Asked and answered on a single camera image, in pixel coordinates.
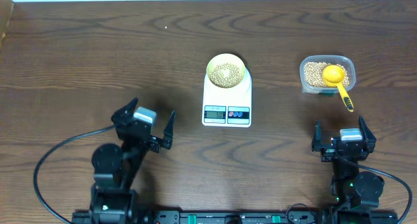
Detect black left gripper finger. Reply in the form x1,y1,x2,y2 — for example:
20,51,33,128
111,98,138,124
162,111,176,150

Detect pale yellow bowl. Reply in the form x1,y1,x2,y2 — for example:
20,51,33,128
207,53,246,84

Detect soybeans in container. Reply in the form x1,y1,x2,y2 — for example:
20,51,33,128
304,62,351,87

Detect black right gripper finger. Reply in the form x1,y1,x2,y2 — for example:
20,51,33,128
358,116,377,152
311,120,325,152

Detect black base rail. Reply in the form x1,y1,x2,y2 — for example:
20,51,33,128
71,209,400,224

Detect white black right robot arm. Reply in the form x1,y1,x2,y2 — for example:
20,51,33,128
311,117,384,223

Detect white digital kitchen scale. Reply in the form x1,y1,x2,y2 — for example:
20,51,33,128
201,68,253,128

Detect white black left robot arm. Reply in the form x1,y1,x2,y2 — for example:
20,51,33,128
89,98,176,224

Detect clear plastic container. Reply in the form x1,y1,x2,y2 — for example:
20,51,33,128
300,55,356,95

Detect yellow plastic scoop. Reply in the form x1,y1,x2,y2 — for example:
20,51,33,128
322,64,354,113

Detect soybeans in bowl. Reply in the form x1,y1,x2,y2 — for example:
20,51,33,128
208,63,244,89

